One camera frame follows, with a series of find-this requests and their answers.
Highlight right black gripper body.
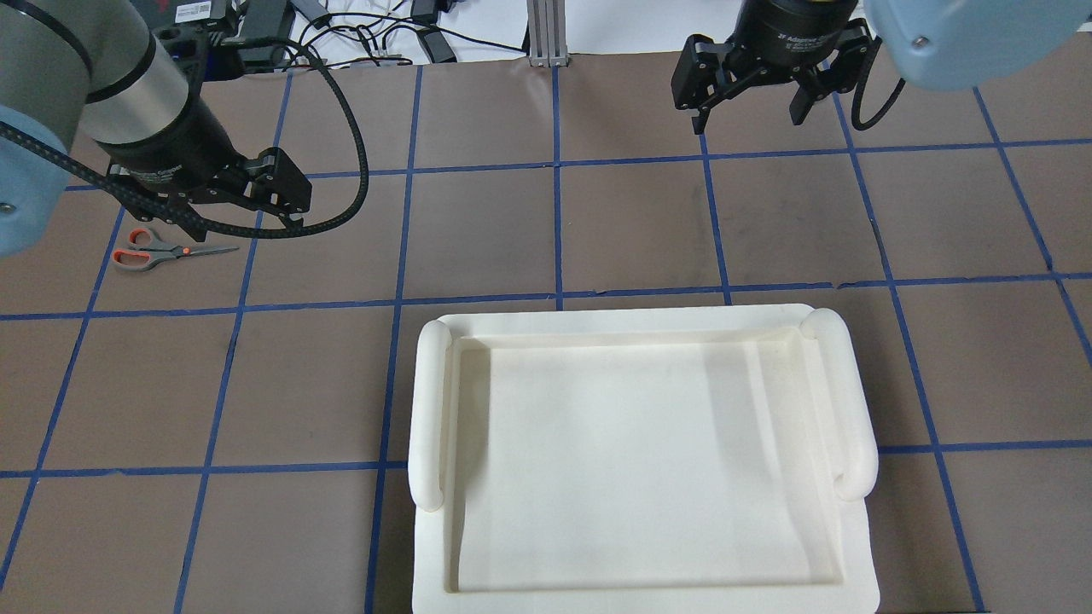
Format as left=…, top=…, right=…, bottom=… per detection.
left=723, top=1, right=858, bottom=78

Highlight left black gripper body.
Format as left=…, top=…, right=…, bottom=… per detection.
left=107, top=147, right=312, bottom=241

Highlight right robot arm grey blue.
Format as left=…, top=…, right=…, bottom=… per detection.
left=670, top=1, right=1089, bottom=135

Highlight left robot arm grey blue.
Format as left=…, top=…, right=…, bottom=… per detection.
left=1, top=1, right=311, bottom=256

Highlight black power adapter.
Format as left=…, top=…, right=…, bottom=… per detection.
left=415, top=27, right=459, bottom=64

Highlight white plastic tray box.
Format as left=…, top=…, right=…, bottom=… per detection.
left=407, top=304, right=880, bottom=613

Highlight black braided cable right arm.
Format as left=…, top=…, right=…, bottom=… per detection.
left=851, top=38, right=907, bottom=132

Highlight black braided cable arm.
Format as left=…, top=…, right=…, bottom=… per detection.
left=0, top=34, right=371, bottom=239
left=851, top=38, right=907, bottom=132

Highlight aluminium frame post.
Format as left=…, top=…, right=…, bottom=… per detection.
left=526, top=0, right=571, bottom=67

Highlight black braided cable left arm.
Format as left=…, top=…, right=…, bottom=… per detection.
left=0, top=34, right=371, bottom=239

